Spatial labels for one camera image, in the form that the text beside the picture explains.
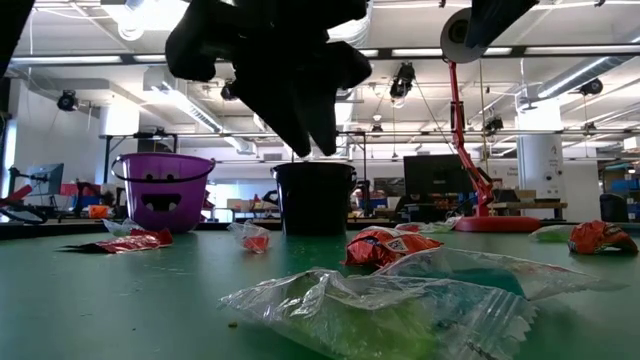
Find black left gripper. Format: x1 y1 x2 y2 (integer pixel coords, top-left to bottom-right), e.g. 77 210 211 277
164 0 374 159

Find clear packet with red candy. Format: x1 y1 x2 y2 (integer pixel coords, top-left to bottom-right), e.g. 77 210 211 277
394 216 464 235
227 220 277 255

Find orange packet with QR code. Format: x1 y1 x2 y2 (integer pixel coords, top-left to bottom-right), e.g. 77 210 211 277
342 225 445 269

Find clear packet with green candy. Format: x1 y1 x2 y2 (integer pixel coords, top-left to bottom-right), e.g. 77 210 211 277
219 267 539 360
528 224 576 244

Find orange candy packet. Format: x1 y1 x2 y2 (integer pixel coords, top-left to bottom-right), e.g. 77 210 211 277
567 219 640 255

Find clear packet with teal candy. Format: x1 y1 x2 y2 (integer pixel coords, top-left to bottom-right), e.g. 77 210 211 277
374 245 629 302

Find black plastic bucket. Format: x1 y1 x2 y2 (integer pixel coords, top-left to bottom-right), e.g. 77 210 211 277
270 161 358 236

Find purple bucket with face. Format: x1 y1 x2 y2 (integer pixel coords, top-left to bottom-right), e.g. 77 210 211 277
109 152 216 235

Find dark computer monitor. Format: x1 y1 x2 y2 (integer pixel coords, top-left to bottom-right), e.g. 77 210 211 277
402 153 472 196

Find white round pillar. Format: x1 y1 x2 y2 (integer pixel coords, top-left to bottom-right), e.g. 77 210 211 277
517 133 566 201

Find cardboard box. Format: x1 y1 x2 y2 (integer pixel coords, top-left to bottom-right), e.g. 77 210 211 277
492 188 537 204

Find wooden desk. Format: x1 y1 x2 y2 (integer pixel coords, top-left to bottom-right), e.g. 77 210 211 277
487 199 570 221

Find red desk lamp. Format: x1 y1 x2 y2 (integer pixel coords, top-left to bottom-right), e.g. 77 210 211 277
439 6 542 234

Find blue storage bins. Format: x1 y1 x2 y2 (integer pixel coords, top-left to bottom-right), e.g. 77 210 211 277
608 177 640 194

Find black chair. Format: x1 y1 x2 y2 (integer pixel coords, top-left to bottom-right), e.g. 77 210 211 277
598 193 630 224

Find small computer monitor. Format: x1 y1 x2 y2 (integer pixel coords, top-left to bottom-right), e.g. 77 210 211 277
24 162 65 197

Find green table mat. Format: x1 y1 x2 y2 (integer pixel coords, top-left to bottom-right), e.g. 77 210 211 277
0 228 640 360

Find grey round air duct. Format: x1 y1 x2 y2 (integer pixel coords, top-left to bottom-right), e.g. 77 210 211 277
519 53 640 109

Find white rectangular air duct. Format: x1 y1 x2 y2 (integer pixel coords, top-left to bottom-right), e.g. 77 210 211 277
142 67 256 154

